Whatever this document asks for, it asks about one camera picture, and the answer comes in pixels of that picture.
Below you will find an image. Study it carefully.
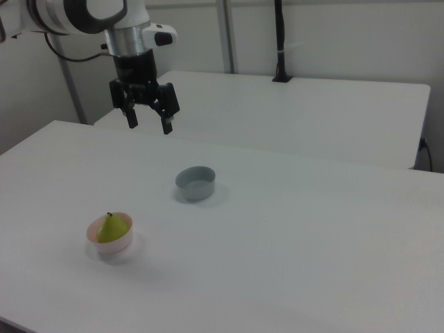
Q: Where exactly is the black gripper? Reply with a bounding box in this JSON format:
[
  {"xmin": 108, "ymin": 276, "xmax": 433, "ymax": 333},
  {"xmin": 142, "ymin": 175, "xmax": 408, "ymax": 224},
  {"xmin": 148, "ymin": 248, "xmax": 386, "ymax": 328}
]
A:
[{"xmin": 109, "ymin": 49, "xmax": 181, "ymax": 135}]

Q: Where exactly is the green pear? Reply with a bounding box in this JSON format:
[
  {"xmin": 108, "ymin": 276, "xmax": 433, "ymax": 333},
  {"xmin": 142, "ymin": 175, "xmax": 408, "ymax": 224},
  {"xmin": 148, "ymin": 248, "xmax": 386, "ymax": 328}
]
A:
[{"xmin": 96, "ymin": 211, "xmax": 130, "ymax": 244}]

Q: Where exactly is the grey bowl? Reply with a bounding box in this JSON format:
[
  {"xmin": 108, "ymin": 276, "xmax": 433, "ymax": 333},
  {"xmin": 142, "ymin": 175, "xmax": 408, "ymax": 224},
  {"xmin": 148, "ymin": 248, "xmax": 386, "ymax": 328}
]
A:
[{"xmin": 175, "ymin": 166, "xmax": 217, "ymax": 202}]

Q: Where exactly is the pink bowl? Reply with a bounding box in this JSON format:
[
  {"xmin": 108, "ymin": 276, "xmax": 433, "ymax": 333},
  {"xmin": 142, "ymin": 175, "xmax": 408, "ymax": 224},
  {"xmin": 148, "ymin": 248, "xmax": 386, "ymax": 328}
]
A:
[{"xmin": 85, "ymin": 212, "xmax": 135, "ymax": 255}]

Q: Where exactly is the white rectangular table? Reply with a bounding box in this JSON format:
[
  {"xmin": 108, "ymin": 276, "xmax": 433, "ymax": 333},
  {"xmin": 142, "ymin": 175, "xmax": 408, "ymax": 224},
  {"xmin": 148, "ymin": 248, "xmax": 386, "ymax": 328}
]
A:
[{"xmin": 93, "ymin": 70, "xmax": 432, "ymax": 170}]

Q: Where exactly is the black table clamp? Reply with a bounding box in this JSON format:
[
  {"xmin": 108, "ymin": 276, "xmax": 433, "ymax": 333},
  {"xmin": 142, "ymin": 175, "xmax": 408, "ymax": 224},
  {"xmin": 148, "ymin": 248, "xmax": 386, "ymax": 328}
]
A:
[{"xmin": 272, "ymin": 0, "xmax": 294, "ymax": 83}]

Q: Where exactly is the white metal frame post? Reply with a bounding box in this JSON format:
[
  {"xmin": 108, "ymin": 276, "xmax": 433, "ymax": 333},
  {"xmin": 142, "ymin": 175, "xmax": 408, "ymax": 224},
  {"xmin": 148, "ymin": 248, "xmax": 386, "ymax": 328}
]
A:
[
  {"xmin": 214, "ymin": 0, "xmax": 239, "ymax": 74},
  {"xmin": 56, "ymin": 55, "xmax": 88, "ymax": 125}
]

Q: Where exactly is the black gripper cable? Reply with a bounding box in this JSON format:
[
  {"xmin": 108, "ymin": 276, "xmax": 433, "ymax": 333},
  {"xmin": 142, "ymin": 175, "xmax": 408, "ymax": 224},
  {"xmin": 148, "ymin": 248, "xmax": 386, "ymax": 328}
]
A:
[{"xmin": 42, "ymin": 31, "xmax": 114, "ymax": 64}]

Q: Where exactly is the black power cable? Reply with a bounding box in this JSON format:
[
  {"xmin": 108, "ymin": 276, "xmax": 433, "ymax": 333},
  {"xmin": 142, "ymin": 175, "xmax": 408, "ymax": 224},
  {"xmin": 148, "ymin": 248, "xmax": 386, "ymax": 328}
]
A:
[{"xmin": 418, "ymin": 137, "xmax": 435, "ymax": 172}]

